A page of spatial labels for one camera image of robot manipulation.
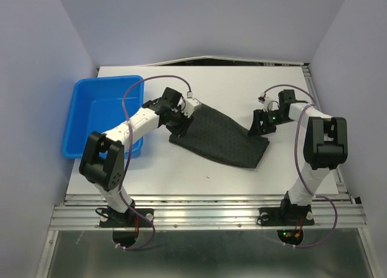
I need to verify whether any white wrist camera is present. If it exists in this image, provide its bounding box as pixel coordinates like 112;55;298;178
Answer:
258;95;279;112
181;92;202;118

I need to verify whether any blue plastic bin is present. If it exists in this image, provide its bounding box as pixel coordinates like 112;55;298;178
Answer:
62;75;142;159

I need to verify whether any right side aluminium rail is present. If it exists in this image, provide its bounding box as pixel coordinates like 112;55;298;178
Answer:
301;63;354;204

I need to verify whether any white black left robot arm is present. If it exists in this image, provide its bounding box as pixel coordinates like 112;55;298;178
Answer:
79;88;201;226

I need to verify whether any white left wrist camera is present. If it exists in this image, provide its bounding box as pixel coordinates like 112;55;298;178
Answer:
181;92;202;118

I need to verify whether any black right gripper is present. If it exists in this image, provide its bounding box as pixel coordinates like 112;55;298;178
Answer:
246;109;292;137

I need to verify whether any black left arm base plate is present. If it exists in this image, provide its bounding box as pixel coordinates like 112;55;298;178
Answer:
95;207;151;228

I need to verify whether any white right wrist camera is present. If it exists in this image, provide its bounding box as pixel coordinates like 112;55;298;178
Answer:
258;95;279;112

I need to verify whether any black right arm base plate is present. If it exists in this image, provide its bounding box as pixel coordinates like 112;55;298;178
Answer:
259;206;315;227

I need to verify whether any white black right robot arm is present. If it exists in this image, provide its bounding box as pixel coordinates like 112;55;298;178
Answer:
248;89;348;224

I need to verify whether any aluminium table edge rail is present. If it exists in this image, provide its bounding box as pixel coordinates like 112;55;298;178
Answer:
49;193;367;231

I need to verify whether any black dotted skirt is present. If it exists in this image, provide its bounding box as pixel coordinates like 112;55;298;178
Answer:
169;105;270;169

